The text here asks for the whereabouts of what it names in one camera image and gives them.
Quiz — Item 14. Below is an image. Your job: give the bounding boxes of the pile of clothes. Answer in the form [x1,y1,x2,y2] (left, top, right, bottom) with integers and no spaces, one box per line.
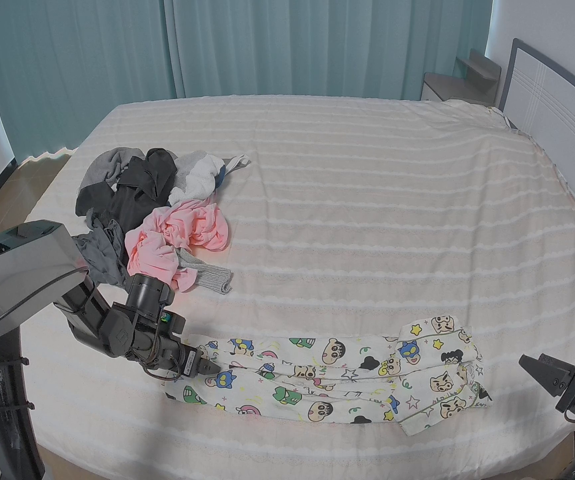
[75,147,252,296]

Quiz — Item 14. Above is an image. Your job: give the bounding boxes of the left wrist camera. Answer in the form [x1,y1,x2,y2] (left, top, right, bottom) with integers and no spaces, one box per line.
[159,309,187,340]

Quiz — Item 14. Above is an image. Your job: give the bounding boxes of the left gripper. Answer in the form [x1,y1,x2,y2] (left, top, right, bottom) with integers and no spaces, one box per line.
[170,343,221,383]

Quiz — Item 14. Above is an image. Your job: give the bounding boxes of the pink garment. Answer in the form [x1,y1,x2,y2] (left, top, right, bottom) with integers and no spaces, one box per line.
[125,200,230,294]

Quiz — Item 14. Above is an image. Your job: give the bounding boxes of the bed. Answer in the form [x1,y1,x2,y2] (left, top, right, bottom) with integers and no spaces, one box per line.
[0,37,575,480]

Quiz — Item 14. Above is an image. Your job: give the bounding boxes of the white printed pyjama top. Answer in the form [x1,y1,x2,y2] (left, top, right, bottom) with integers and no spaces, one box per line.
[164,313,492,437]

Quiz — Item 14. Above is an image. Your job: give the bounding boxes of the blue-green curtain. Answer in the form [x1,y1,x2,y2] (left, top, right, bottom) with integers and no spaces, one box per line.
[0,0,188,161]
[162,0,495,101]

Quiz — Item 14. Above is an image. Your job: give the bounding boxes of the grey bedside table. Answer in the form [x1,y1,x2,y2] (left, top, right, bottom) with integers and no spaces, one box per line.
[423,48,502,105]

